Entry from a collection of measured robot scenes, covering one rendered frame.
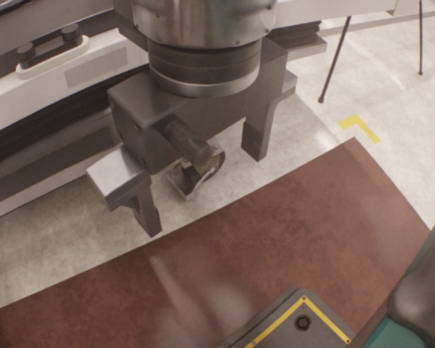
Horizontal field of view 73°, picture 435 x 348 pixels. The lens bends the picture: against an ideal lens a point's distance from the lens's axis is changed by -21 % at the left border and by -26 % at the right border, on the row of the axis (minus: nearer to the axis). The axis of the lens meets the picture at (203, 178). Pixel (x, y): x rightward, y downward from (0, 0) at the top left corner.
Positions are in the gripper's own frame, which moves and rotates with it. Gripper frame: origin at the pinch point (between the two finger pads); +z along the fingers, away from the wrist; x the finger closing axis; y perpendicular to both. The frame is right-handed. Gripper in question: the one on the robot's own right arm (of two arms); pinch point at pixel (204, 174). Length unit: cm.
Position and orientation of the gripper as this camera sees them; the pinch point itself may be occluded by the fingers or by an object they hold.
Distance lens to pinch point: 34.8
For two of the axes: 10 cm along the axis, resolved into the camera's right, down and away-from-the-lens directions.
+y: 6.4, 6.3, -4.3
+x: 7.7, -5.3, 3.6
